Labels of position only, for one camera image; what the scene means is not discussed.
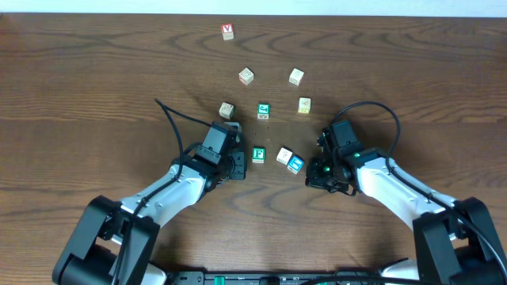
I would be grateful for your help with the wooden block left middle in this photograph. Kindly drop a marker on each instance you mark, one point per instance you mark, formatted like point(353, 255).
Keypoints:
point(226, 110)

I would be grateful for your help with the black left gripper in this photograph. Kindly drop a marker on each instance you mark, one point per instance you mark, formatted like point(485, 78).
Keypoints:
point(242, 173)

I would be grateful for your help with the blue E wooden block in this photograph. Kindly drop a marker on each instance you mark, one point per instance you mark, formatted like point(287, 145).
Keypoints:
point(295, 164)

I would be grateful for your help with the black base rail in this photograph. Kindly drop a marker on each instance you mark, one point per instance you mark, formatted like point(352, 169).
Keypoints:
point(254, 278)

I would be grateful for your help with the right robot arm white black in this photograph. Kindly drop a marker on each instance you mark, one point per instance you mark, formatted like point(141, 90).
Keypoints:
point(455, 240)

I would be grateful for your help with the red V wooden block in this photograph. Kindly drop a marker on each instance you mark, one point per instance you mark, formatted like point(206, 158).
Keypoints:
point(227, 31)

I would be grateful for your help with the wooden block red side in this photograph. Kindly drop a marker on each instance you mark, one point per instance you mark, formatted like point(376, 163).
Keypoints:
point(246, 76)

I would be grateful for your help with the wooden block yellow side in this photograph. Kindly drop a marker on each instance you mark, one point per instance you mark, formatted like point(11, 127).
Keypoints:
point(304, 106)

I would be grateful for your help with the plain wooden block upper right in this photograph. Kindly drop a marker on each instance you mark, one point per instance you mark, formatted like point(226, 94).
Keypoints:
point(296, 76)

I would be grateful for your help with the green J wooden block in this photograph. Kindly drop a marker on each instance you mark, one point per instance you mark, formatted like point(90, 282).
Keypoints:
point(263, 111)

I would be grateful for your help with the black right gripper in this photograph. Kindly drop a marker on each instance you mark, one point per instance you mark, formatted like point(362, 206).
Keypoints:
point(314, 178)

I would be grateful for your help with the green F wooden block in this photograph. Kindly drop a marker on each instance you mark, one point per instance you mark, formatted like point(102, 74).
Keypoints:
point(258, 155)

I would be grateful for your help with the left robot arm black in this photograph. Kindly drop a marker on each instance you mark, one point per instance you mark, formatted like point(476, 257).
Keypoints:
point(113, 240)

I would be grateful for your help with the wooden block green trim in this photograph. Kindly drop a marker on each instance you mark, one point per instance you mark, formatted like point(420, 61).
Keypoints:
point(284, 155)

